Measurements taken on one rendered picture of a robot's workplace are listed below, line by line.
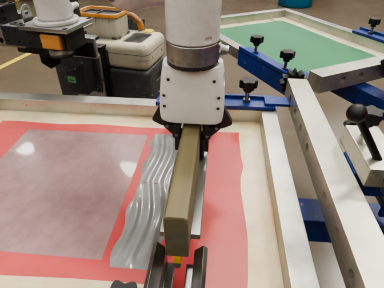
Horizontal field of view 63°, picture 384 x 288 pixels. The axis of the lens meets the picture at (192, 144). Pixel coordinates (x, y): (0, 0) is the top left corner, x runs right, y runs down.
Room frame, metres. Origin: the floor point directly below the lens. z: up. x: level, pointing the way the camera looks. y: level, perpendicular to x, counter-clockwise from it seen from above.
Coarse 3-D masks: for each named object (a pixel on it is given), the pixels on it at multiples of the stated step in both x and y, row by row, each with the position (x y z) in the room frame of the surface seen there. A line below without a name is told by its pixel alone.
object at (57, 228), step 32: (0, 192) 0.43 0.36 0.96; (32, 192) 0.43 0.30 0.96; (64, 192) 0.43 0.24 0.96; (96, 192) 0.43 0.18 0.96; (128, 192) 0.43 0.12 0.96; (224, 192) 0.43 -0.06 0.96; (0, 224) 0.35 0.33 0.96; (32, 224) 0.35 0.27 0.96; (64, 224) 0.35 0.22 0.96; (96, 224) 0.35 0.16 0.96; (224, 224) 0.35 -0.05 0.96; (0, 256) 0.29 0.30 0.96; (32, 256) 0.29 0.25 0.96; (64, 256) 0.29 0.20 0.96; (96, 256) 0.29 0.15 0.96; (192, 256) 0.29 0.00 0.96; (224, 256) 0.29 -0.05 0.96
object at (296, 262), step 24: (0, 96) 0.76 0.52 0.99; (24, 96) 0.76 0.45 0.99; (48, 96) 0.76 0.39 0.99; (72, 96) 0.76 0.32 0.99; (240, 120) 0.68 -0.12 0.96; (264, 120) 0.63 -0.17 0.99; (264, 144) 0.56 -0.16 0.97; (288, 168) 0.46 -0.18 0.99; (288, 192) 0.39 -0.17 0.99; (288, 216) 0.34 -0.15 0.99; (288, 240) 0.29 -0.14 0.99; (288, 264) 0.25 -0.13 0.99; (312, 264) 0.25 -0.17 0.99
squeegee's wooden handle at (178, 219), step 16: (192, 128) 0.42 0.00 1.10; (192, 144) 0.38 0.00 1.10; (176, 160) 0.35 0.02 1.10; (192, 160) 0.34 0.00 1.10; (176, 176) 0.31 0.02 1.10; (192, 176) 0.31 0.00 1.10; (176, 192) 0.28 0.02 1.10; (192, 192) 0.29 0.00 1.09; (176, 208) 0.25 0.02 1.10; (192, 208) 0.29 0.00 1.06; (176, 224) 0.24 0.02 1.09; (176, 240) 0.24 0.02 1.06
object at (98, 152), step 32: (0, 128) 0.65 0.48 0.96; (32, 128) 0.65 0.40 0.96; (64, 128) 0.65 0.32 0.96; (96, 128) 0.65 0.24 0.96; (128, 128) 0.65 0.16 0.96; (160, 128) 0.65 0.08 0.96; (0, 160) 0.52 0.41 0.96; (32, 160) 0.52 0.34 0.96; (64, 160) 0.52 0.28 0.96; (96, 160) 0.52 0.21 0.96; (128, 160) 0.52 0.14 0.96; (224, 160) 0.52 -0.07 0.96
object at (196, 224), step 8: (200, 160) 0.42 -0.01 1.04; (200, 168) 0.40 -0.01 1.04; (200, 176) 0.38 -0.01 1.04; (200, 184) 0.36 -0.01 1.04; (168, 192) 0.35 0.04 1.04; (200, 192) 0.35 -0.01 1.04; (200, 200) 0.33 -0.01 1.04; (200, 208) 0.31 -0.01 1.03; (200, 216) 0.30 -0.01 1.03; (192, 224) 0.28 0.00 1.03; (200, 224) 0.28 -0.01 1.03; (160, 232) 0.27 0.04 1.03; (192, 232) 0.27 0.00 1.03; (200, 232) 0.27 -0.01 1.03
